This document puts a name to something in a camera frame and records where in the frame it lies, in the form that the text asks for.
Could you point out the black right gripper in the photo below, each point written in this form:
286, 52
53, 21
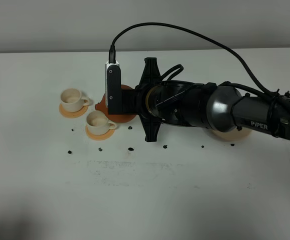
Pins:
158, 101

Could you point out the brown clay teapot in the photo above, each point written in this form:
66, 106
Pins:
112, 110

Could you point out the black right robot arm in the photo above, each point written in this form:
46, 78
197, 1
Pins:
231, 106

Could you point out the cream teapot saucer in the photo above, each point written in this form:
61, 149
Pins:
231, 136

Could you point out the front orange coaster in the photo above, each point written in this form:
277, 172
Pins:
100, 136

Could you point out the orange coaster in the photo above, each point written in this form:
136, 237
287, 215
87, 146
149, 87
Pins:
72, 115
100, 136

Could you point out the front white teacup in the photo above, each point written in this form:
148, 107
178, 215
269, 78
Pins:
98, 124

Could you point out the white teacup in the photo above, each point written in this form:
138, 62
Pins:
72, 100
98, 124

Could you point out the rear white teacup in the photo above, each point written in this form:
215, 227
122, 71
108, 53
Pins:
72, 100

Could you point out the rear orange coaster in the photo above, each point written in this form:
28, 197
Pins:
72, 115

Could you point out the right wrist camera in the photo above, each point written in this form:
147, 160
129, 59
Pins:
113, 79

